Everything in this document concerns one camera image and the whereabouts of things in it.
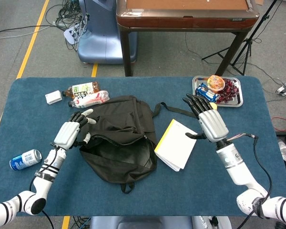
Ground blue table cloth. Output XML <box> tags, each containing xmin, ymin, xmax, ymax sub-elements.
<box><xmin>0</xmin><ymin>76</ymin><xmax>286</xmax><ymax>217</ymax></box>

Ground brown mahjong table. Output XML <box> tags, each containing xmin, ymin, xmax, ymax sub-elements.
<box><xmin>116</xmin><ymin>0</ymin><xmax>260</xmax><ymax>77</ymax></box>

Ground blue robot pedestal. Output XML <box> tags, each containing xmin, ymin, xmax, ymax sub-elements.
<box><xmin>76</xmin><ymin>0</ymin><xmax>138</xmax><ymax>64</ymax></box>

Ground dark red grapes bunch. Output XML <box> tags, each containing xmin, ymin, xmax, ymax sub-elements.
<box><xmin>215</xmin><ymin>78</ymin><xmax>239</xmax><ymax>104</ymax></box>

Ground white power strip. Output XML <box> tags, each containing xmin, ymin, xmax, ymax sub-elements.
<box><xmin>63</xmin><ymin>25</ymin><xmax>83</xmax><ymax>45</ymax></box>

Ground white grey shoe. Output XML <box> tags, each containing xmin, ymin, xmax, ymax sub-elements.
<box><xmin>278</xmin><ymin>140</ymin><xmax>286</xmax><ymax>162</ymax></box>

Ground red floor cable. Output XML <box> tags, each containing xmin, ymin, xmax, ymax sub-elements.
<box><xmin>271</xmin><ymin>116</ymin><xmax>286</xmax><ymax>132</ymax></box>

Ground drink bottle red white label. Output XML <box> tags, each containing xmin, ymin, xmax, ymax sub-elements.
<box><xmin>68</xmin><ymin>90</ymin><xmax>110</xmax><ymax>108</ymax></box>

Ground black fabric backpack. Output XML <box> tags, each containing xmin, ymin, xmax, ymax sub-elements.
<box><xmin>79</xmin><ymin>95</ymin><xmax>198</xmax><ymax>194</ymax></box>

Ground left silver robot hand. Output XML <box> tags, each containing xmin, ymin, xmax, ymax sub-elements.
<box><xmin>53</xmin><ymin>108</ymin><xmax>97</xmax><ymax>151</ymax></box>

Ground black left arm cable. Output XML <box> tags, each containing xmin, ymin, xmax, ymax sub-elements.
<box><xmin>30</xmin><ymin>142</ymin><xmax>61</xmax><ymax>229</ymax></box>

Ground tangled black floor cables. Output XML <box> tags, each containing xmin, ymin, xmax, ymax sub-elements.
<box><xmin>45</xmin><ymin>0</ymin><xmax>86</xmax><ymax>52</ymax></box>

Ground small white box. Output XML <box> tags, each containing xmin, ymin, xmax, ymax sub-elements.
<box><xmin>45</xmin><ymin>90</ymin><xmax>63</xmax><ymax>105</ymax></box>

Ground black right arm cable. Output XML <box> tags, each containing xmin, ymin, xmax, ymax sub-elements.
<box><xmin>227</xmin><ymin>133</ymin><xmax>273</xmax><ymax>229</ymax></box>

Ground black tripod stand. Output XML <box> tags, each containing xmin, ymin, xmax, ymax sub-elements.
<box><xmin>201</xmin><ymin>0</ymin><xmax>279</xmax><ymax>76</ymax></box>

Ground tea bottle green label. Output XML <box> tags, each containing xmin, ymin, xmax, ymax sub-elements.
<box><xmin>61</xmin><ymin>81</ymin><xmax>100</xmax><ymax>99</ymax></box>

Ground blue drink can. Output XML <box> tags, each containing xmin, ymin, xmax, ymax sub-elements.
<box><xmin>9</xmin><ymin>148</ymin><xmax>42</xmax><ymax>171</ymax></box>

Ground blue biscuit packet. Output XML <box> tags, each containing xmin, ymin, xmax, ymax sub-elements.
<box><xmin>196</xmin><ymin>83</ymin><xmax>219</xmax><ymax>101</ymax></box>

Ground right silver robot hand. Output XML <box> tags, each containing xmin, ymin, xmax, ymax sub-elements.
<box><xmin>183</xmin><ymin>93</ymin><xmax>229</xmax><ymax>143</ymax></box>

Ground orange jelly cup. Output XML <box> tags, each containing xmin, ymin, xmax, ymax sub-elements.
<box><xmin>206</xmin><ymin>74</ymin><xmax>226</xmax><ymax>93</ymax></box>

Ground metal tray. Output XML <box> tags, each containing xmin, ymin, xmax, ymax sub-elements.
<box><xmin>192</xmin><ymin>75</ymin><xmax>244</xmax><ymax>108</ymax></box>

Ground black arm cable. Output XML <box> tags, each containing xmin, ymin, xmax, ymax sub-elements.
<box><xmin>30</xmin><ymin>142</ymin><xmax>61</xmax><ymax>229</ymax></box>
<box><xmin>227</xmin><ymin>133</ymin><xmax>273</xmax><ymax>229</ymax></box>

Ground grey blue robot torso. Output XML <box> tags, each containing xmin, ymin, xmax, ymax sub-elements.
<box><xmin>89</xmin><ymin>216</ymin><xmax>194</xmax><ymax>229</ymax></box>

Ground yellow white notebook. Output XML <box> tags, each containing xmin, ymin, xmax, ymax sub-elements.
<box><xmin>154</xmin><ymin>118</ymin><xmax>197</xmax><ymax>172</ymax></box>

